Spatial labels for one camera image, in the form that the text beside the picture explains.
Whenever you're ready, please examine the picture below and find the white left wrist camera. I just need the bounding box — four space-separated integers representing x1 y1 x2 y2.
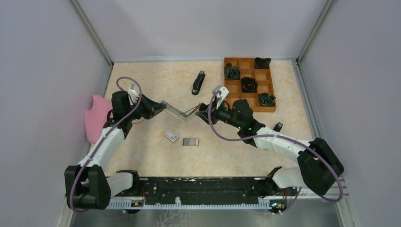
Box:
128 83 140 104

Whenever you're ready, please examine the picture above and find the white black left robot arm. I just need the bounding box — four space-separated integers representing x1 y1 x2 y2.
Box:
64 91 166 212

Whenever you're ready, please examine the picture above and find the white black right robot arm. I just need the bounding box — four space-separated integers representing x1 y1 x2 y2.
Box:
196 99 344 202

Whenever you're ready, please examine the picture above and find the dark rolled sock back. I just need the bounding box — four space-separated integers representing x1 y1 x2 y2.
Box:
253 57 272 69

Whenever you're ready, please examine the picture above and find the green camouflage rolled sock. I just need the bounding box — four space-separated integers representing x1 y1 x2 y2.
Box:
224 63 240 80

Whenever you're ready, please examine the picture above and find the staple box tray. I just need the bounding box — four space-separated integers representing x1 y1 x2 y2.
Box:
182 138 199 147

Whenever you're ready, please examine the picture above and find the black stapler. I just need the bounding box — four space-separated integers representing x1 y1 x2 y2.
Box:
192 70 206 96

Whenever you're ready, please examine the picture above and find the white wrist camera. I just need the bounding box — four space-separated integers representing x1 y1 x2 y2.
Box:
128 83 140 104
212 85 229 109

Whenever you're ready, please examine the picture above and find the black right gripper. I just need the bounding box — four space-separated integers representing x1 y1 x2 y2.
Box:
196 97 243 129

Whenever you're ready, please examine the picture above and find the pink cloth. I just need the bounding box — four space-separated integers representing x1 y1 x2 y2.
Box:
84 95 112 144

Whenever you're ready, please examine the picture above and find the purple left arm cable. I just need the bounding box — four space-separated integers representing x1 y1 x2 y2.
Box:
69 77 143 219

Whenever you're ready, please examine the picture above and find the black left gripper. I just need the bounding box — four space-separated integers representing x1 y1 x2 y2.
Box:
126 93 166 121

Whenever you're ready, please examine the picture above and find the wooden compartment tray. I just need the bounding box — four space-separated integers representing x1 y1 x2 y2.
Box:
223 57 277 113

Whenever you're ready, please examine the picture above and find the grey silver stapler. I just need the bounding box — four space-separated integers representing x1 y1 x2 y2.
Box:
161 100 201 122

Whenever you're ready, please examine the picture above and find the red white staple box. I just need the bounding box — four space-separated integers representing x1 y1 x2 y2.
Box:
164 129 179 143

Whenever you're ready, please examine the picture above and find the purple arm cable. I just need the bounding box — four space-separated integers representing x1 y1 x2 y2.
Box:
207 91 344 216
69 77 143 219

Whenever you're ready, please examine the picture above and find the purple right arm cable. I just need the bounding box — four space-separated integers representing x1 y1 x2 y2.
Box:
207 91 344 216

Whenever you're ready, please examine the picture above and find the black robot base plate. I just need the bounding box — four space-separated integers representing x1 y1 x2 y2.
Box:
112 170 298 215

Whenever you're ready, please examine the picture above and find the blue green rolled sock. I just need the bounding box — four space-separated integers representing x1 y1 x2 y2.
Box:
258 93 276 107

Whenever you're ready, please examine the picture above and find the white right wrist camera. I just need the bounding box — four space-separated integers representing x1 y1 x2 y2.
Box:
212 85 229 109

